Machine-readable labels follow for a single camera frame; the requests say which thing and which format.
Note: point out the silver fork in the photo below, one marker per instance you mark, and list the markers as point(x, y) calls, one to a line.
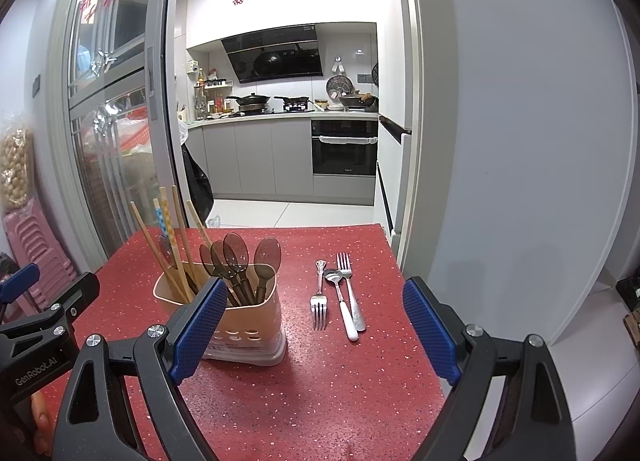
point(319, 306)
point(350, 286)

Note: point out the round black strainer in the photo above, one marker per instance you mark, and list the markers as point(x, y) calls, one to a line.
point(375, 74)

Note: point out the dark cooking pot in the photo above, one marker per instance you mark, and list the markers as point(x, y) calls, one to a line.
point(357, 101)

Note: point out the wooden chopstick with patterned end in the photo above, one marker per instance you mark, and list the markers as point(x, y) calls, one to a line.
point(195, 216)

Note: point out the person's left hand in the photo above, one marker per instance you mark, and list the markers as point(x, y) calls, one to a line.
point(41, 421)

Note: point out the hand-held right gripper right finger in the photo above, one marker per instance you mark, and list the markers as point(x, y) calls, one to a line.
point(430, 331)

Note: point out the black range hood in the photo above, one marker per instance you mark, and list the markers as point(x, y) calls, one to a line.
point(275, 56)

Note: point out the round metal rack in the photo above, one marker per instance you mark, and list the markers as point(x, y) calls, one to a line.
point(340, 87)

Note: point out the black wok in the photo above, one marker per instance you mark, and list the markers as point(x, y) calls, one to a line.
point(250, 101)

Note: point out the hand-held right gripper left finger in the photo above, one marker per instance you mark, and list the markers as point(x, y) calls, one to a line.
point(197, 331)

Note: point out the grey kitchen cabinets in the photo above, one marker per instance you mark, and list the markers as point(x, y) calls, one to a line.
point(255, 156)

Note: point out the bag of round snacks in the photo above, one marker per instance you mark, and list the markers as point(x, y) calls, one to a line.
point(15, 171)

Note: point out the beige cutlery holder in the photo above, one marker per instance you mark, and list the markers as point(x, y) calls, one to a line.
point(250, 321)

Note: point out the dark wall switch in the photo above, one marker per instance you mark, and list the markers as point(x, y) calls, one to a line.
point(36, 86)

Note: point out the black built-in oven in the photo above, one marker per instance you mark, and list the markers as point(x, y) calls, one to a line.
point(345, 156)

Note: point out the group of condiment bottles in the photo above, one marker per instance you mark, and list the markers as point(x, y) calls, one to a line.
point(212, 101)

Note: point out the white refrigerator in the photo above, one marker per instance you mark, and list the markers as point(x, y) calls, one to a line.
point(395, 66)

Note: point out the stack of pink stools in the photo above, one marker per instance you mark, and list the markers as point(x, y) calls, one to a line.
point(40, 251)

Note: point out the blue patterned chopstick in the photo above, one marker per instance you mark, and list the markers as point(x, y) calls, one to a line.
point(164, 226)

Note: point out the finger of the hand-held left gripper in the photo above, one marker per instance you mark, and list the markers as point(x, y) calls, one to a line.
point(82, 291)
point(17, 281)

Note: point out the black garbage bag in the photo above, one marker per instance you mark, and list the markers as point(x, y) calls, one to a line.
point(197, 186)

